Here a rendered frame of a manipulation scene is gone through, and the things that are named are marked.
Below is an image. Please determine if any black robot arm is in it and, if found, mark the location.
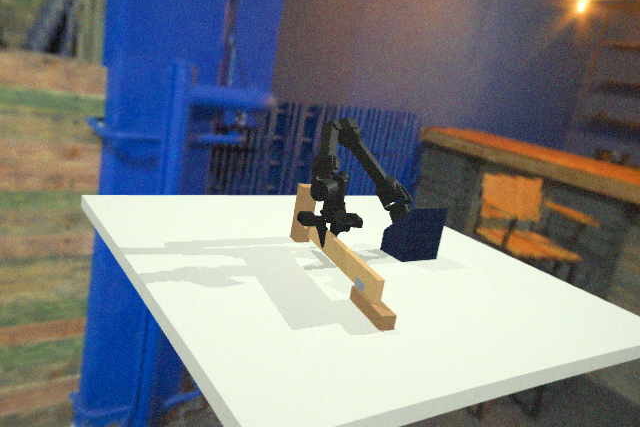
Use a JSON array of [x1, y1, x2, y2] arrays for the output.
[[310, 117, 412, 233]]

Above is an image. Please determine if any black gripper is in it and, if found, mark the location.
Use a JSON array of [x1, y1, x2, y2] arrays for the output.
[[297, 198, 363, 248]]

